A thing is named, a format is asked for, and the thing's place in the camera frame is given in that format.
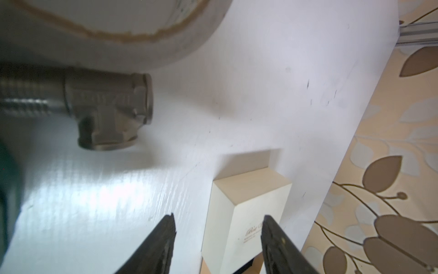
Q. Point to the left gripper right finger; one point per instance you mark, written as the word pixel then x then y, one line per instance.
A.
pixel 280 255

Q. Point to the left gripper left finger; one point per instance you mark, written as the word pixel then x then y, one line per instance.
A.
pixel 155 253

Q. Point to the cream jewelry box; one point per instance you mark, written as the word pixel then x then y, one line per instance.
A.
pixel 237 207

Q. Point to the green plastic tool case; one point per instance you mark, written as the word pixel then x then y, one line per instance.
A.
pixel 11 197

